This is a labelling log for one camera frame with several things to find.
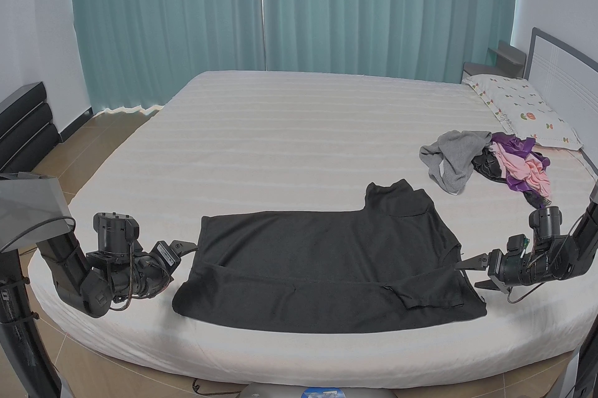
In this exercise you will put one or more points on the black chest of drawers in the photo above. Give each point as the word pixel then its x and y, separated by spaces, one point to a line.
pixel 23 125

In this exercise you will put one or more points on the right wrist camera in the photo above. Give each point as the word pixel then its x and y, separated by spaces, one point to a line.
pixel 517 244

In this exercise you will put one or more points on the bed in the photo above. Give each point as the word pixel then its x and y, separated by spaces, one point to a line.
pixel 303 143

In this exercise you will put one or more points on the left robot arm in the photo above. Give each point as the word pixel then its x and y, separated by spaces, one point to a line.
pixel 70 265

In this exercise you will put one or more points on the white printed pillow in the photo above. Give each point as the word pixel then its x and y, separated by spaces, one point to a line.
pixel 523 106

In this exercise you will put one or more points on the black T-shirt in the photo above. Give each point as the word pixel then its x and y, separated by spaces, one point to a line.
pixel 317 265

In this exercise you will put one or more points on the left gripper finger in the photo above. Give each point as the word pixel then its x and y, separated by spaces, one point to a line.
pixel 183 248

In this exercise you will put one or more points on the grey bedside table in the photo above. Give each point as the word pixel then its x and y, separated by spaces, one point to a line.
pixel 500 62

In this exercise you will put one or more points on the pile of clothes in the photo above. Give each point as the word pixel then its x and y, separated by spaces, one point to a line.
pixel 518 162

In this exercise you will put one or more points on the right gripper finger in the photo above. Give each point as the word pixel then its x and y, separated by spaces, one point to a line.
pixel 479 263
pixel 489 284

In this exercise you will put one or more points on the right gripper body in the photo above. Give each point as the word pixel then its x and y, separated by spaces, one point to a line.
pixel 509 270

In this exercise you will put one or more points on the grey garment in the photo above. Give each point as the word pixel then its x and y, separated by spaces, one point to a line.
pixel 455 157

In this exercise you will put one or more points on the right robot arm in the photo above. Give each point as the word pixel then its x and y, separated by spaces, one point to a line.
pixel 584 242

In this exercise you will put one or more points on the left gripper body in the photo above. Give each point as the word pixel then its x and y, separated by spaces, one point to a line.
pixel 154 277

